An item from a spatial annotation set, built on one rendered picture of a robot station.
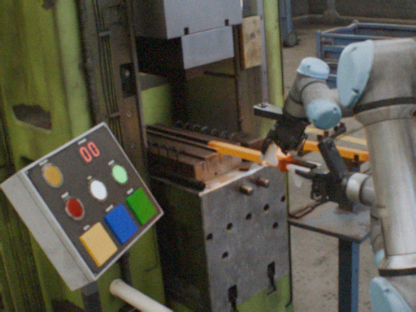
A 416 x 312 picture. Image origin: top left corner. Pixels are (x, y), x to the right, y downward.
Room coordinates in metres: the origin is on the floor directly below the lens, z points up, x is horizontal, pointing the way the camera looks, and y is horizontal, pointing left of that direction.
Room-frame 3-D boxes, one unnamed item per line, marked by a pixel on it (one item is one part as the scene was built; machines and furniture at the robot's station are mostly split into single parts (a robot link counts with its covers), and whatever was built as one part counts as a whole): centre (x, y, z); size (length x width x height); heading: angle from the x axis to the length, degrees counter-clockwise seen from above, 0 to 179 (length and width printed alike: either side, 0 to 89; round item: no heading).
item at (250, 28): (2.07, -0.16, 1.27); 0.09 x 0.02 x 0.17; 132
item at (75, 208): (1.20, 0.31, 1.09); 0.05 x 0.03 x 0.04; 132
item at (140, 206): (1.37, 0.19, 1.01); 0.07 x 0.05 x 0.07; 157
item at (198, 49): (1.92, 0.13, 1.32); 0.42 x 0.20 x 0.10; 42
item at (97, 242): (1.18, 0.27, 1.01); 0.07 x 0.05 x 0.07; 157
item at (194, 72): (1.96, 0.13, 1.24); 0.30 x 0.07 x 0.06; 42
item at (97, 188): (1.29, 0.27, 1.09); 0.05 x 0.03 x 0.04; 132
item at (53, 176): (1.22, 0.35, 1.16); 0.05 x 0.03 x 0.04; 132
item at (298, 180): (1.53, -0.23, 0.98); 0.09 x 0.03 x 0.06; 45
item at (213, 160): (1.92, 0.13, 0.96); 0.42 x 0.20 x 0.09; 42
